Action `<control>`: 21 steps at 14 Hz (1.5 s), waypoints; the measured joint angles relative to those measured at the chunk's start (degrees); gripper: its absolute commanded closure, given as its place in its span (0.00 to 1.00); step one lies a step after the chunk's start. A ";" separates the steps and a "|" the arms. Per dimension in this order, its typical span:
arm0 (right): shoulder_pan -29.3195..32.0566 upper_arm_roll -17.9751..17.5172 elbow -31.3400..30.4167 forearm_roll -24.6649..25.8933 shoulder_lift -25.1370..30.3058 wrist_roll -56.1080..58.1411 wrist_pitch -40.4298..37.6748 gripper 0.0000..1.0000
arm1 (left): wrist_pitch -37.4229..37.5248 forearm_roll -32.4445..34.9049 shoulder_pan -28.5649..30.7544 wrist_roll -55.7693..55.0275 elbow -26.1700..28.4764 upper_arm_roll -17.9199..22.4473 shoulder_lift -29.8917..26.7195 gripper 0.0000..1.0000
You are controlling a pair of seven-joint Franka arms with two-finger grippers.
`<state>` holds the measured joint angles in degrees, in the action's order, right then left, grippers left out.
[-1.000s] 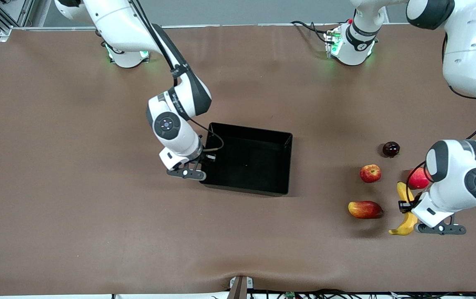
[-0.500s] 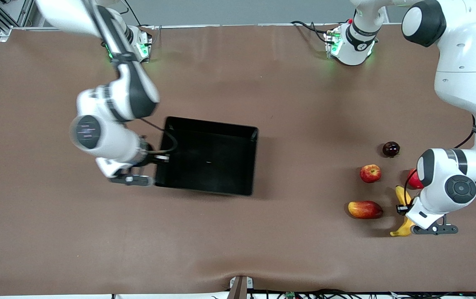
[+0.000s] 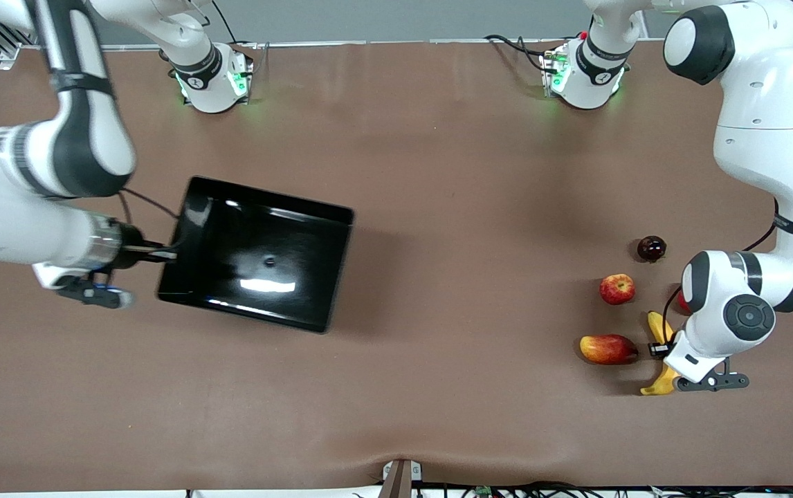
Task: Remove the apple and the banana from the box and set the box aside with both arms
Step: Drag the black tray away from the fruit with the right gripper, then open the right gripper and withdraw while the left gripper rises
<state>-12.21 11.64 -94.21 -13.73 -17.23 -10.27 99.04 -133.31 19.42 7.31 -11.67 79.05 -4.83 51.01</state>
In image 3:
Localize red yellow mango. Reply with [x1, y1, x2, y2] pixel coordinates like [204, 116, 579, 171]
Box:
[579, 334, 639, 365]

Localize brown table mat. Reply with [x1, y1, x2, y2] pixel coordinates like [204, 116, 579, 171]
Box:
[0, 38, 793, 493]

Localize black plastic tray box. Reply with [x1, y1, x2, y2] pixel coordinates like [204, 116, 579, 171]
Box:
[156, 176, 356, 335]

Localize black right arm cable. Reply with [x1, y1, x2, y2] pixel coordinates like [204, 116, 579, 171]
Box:
[118, 187, 180, 241]

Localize dark purple plum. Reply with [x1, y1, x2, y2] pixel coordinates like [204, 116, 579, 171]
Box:
[637, 236, 667, 263]

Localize black left base cable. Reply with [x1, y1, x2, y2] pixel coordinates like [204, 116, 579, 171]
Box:
[484, 33, 558, 74]

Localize black right base cable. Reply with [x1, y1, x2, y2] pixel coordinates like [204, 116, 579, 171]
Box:
[213, 0, 260, 50]

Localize black base cable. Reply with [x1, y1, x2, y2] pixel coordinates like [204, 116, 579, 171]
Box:
[484, 33, 558, 74]
[213, 0, 260, 50]

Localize small red yellow apple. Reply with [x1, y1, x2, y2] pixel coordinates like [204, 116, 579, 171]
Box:
[599, 274, 636, 306]

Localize yellow banana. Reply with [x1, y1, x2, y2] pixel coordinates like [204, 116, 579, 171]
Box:
[640, 311, 681, 396]

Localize metal table clamp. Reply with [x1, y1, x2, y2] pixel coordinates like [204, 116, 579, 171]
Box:
[381, 459, 423, 498]

